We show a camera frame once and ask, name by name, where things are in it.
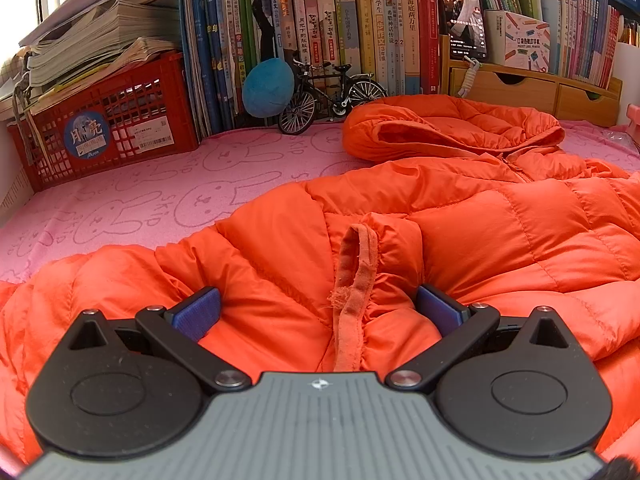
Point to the orange down jacket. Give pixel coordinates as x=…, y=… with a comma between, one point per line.
x=500, y=220

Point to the row of slim colourful books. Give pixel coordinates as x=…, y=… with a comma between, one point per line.
x=585, y=30

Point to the pink house-shaped toy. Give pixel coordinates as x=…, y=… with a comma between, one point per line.
x=634, y=127

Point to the row of tall books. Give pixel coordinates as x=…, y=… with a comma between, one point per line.
x=350, y=25

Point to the blue plush ball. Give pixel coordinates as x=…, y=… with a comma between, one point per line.
x=267, y=87

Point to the wooden desk organizer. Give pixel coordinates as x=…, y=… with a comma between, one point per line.
x=530, y=102

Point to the black smartphone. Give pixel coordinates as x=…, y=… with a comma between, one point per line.
x=462, y=15

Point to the red crate with blue sticker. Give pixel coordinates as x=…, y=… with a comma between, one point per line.
x=125, y=125

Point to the narrow wooden drawer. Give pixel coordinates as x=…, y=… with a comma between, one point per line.
x=575, y=107

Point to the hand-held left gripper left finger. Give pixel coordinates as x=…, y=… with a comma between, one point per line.
x=197, y=312

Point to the wide wooden drawer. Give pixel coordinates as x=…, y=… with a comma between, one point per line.
x=480, y=90

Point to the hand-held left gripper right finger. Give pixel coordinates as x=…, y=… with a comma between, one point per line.
x=440, y=310

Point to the stack of magazines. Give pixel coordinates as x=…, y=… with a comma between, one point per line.
x=100, y=30

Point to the miniature bicycle model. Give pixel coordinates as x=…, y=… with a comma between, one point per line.
x=300, y=115

